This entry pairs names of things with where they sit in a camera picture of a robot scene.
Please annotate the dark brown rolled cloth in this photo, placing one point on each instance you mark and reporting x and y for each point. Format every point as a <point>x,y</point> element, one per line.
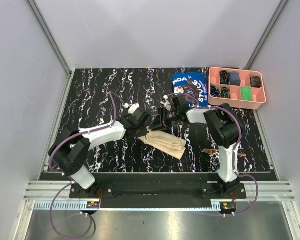
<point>255,82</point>

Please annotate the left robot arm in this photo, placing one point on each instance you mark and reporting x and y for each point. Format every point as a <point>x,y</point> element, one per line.
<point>70,152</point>

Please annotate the black yellow patterned roll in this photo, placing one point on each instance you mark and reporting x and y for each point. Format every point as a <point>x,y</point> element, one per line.
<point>225,93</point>

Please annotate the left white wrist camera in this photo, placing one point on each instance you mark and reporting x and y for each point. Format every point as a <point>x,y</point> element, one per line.
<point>131,108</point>

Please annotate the blue-grey rolled cloth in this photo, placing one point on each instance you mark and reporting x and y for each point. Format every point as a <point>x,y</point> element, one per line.
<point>234,78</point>

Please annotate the black patterned roll top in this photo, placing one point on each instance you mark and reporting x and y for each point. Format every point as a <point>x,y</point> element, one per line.
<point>224,77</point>

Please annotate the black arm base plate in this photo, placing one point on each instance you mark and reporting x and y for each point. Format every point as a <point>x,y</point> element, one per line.
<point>158,190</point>

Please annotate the black patterned roll left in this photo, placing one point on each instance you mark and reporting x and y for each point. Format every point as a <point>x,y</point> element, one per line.
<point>214,91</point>

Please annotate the copper fork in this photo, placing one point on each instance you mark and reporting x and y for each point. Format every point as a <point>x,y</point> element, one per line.
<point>214,152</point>

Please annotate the pink divided organizer tray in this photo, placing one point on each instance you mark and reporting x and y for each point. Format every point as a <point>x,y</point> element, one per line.
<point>235,91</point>

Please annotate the green rolled cloth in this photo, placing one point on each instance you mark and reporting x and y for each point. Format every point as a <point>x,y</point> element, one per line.
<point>246,93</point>

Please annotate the black marble table mat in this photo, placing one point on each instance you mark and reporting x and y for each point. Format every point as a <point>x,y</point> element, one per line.
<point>95,93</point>

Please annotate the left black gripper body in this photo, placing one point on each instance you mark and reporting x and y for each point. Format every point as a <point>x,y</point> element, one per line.
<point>142,131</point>

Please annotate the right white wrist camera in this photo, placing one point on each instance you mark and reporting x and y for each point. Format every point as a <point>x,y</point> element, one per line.
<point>166,104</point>

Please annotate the blue printed folded cloth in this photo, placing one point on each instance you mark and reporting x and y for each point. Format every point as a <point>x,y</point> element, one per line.
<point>193,85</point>

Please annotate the beige cloth napkin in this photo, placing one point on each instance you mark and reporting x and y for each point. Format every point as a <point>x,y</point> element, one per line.
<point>165,142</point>

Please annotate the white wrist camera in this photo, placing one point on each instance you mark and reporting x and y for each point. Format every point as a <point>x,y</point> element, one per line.
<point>166,104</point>
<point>131,108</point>

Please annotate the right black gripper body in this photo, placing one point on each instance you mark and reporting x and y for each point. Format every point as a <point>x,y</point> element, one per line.
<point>169,117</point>

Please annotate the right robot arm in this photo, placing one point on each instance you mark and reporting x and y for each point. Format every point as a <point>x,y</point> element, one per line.
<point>223,125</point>

